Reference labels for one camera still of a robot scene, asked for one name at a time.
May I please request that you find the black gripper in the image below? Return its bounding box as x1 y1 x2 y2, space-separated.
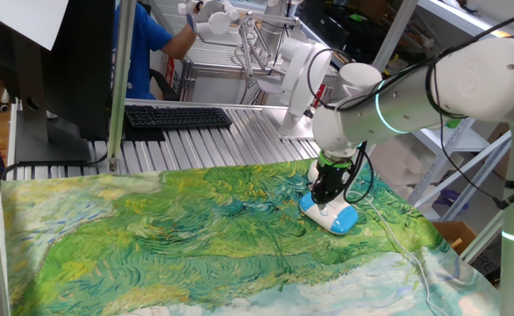
311 163 353 207

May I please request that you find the blue white desk lamp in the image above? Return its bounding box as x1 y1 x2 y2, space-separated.
298 190 360 236

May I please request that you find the bare person forearm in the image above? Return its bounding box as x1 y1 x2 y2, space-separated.
162 25 199 61

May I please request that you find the white round bowl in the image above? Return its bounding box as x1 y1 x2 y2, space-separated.
307 158 326 183

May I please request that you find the white foam block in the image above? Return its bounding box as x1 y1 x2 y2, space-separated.
368 139 427 201

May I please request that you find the white round device on plate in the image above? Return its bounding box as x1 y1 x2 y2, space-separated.
261 37 338 141

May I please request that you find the purple object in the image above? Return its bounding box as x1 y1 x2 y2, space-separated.
432 187 469 214

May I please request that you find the brown cardboard box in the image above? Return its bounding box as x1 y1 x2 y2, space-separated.
432 220 478 256

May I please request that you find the painted landscape tablecloth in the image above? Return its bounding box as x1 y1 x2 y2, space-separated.
0 157 502 316

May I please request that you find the white metal shelf rack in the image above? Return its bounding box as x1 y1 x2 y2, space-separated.
408 0 514 223

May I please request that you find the silver aluminium table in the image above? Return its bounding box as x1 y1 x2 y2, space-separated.
180 56 341 106

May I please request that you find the black keyboard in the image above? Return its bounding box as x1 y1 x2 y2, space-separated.
124 104 233 130

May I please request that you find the black office chair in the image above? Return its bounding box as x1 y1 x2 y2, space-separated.
149 68 182 102

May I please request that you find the person in blue shirt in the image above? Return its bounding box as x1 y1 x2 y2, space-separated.
114 0 175 100

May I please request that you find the black computer monitor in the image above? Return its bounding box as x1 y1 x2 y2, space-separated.
0 0 116 164

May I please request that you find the white paper sheet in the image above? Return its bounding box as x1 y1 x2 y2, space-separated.
0 0 69 52

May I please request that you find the green flange ring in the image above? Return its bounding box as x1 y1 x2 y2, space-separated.
317 150 355 169

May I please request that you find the white lamp cable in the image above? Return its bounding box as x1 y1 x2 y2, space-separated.
347 189 451 316

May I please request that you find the aluminium frame rail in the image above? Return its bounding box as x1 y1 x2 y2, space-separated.
458 210 503 264

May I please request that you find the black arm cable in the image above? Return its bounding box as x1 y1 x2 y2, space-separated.
305 8 514 212

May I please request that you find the black monitor cable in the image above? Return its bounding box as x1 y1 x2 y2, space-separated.
0 151 109 216

